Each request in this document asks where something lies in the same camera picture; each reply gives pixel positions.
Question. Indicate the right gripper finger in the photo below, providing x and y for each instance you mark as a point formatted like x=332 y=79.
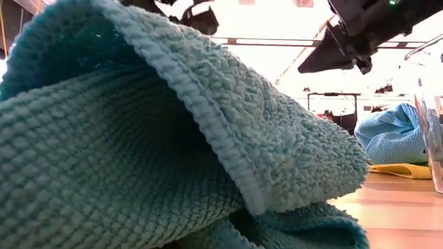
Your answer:
x=328 y=57
x=364 y=65

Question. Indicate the blue microfiber towel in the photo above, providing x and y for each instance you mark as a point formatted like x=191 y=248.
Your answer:
x=391 y=135

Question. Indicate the yellow microfiber towel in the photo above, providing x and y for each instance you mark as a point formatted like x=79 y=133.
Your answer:
x=401 y=170

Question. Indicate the dark teal terry towel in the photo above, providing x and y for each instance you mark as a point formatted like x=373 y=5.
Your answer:
x=104 y=138

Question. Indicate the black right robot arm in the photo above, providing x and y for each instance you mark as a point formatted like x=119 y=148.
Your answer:
x=429 y=10

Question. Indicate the small black ceiling fixture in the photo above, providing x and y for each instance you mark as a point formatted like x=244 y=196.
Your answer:
x=384 y=89

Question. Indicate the person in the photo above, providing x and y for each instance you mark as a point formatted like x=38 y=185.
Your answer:
x=328 y=114

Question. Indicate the narrow black monitor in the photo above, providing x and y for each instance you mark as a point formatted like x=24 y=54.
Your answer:
x=349 y=124

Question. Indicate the large clear plastic basket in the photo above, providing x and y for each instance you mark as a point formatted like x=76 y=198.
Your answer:
x=434 y=155

